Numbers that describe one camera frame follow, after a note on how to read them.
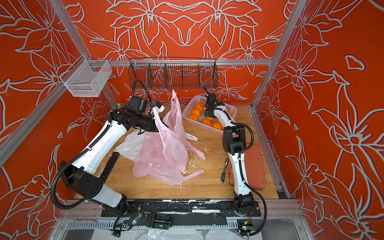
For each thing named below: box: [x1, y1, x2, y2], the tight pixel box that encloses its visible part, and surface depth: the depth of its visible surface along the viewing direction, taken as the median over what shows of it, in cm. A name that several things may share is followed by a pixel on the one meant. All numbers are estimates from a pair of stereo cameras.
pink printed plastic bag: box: [132, 89, 206, 186], surface depth 82 cm
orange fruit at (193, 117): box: [188, 114, 199, 121], surface depth 109 cm
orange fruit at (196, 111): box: [191, 108, 201, 117], surface depth 111 cm
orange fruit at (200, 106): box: [194, 102, 205, 112], surface depth 114 cm
